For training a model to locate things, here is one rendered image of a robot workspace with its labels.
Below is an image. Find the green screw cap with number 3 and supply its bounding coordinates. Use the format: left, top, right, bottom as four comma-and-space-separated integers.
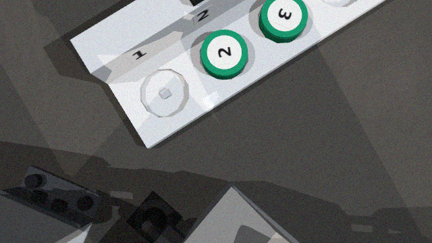
259, 0, 308, 43

